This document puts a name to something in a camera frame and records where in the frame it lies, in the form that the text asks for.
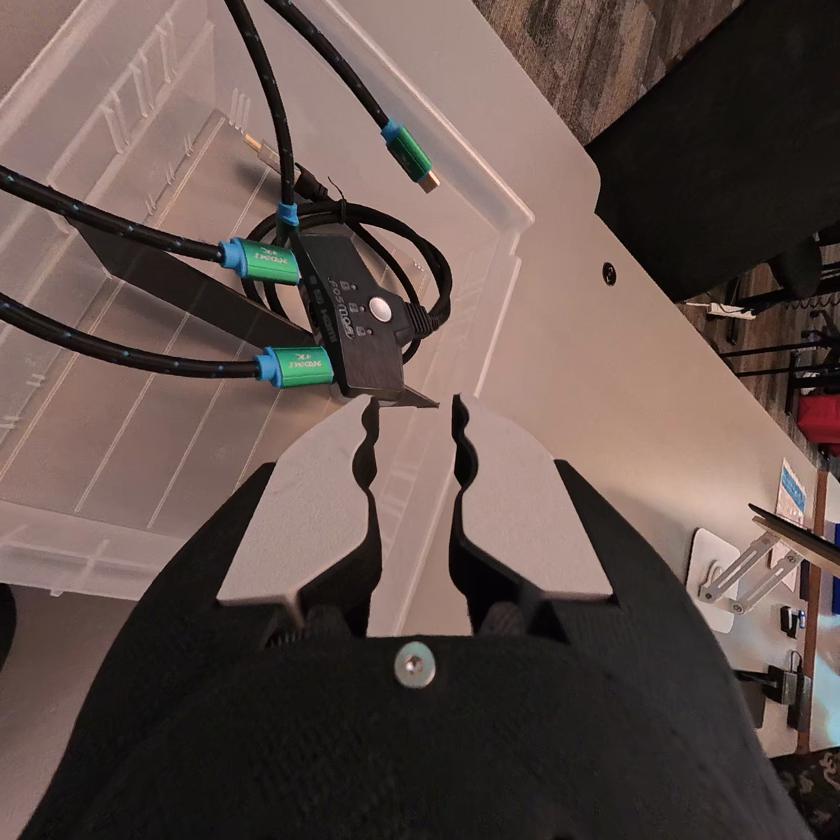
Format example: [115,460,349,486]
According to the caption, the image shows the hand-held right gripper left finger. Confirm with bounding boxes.
[217,395,384,639]

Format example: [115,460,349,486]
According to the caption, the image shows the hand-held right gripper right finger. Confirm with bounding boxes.
[450,392,622,635]

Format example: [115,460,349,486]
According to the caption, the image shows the black hdmi switch box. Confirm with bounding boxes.
[289,231,409,401]

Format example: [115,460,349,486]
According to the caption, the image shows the clear plastic storage bin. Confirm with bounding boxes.
[0,0,537,597]

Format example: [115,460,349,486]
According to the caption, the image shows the black switch pigtail cable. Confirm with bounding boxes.
[239,134,455,368]

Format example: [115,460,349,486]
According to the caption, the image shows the white laptop stand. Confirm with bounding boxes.
[684,525,808,635]

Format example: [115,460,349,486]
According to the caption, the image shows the blue and white paper sign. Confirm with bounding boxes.
[774,457,809,526]

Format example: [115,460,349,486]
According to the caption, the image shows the black tripod stand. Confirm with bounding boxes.
[718,325,840,398]

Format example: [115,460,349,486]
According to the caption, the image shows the grey power adapter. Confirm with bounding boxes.
[766,650,816,732]

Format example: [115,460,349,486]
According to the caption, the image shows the red bag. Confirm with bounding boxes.
[796,390,840,460]

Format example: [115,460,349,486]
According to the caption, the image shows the black chair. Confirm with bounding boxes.
[584,0,840,304]

